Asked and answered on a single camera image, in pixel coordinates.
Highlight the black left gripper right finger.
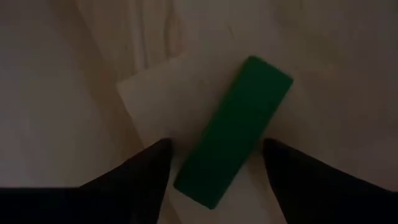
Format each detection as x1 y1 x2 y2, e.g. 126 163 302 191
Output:
262 138 398 224

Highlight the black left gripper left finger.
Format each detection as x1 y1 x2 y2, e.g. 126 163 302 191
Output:
0 138 173 224

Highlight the green wooden block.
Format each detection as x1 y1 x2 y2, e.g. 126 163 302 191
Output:
172 55 295 211

